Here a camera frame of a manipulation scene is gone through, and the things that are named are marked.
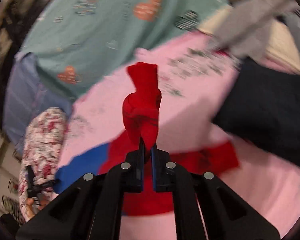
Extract grey garment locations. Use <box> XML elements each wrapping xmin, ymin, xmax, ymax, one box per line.
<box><xmin>207</xmin><ymin>0</ymin><xmax>300</xmax><ymax>61</ymax></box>

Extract dark navy garment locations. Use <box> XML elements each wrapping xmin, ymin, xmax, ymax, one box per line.
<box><xmin>212</xmin><ymin>57</ymin><xmax>300</xmax><ymax>167</ymax></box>

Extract red floral quilt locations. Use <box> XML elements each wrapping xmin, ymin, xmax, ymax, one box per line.
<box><xmin>18</xmin><ymin>107</ymin><xmax>66</xmax><ymax>221</ymax></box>

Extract blue and red pants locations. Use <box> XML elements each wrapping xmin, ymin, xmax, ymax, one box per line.
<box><xmin>53</xmin><ymin>62</ymin><xmax>239</xmax><ymax>217</ymax></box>

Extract blue plaid pillow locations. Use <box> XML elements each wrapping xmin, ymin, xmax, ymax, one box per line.
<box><xmin>2</xmin><ymin>53</ymin><xmax>72</xmax><ymax>154</ymax></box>

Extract teal heart pattern blanket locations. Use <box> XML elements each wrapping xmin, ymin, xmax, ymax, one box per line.
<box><xmin>20</xmin><ymin>0</ymin><xmax>228</xmax><ymax>101</ymax></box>

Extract pink floral bed sheet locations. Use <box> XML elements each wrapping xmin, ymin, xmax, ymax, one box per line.
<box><xmin>56</xmin><ymin>31</ymin><xmax>300</xmax><ymax>237</ymax></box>

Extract person's left hand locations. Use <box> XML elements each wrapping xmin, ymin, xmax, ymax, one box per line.
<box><xmin>26</xmin><ymin>195</ymin><xmax>50</xmax><ymax>218</ymax></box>

